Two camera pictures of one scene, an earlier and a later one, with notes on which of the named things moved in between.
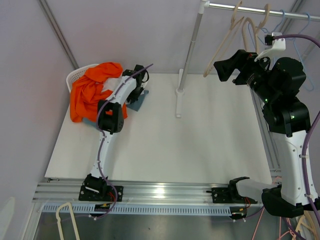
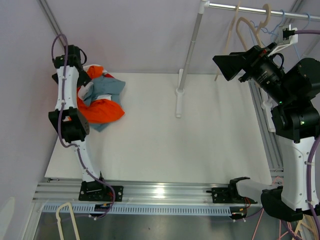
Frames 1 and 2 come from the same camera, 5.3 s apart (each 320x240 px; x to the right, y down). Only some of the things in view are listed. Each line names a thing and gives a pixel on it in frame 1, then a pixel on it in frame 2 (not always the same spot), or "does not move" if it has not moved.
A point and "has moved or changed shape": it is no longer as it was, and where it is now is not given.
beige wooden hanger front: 234,23 -> 236,18
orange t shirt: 86,92 has moved or changed shape
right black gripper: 242,61 does not move
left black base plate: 100,193 does not move
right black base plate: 229,195 does not move
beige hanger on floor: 73,219 does not move
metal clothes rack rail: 261,10 does not move
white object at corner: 6,214 does not move
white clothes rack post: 183,73 does not move
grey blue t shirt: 132,105 -> 105,85
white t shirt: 111,83 -> 87,85
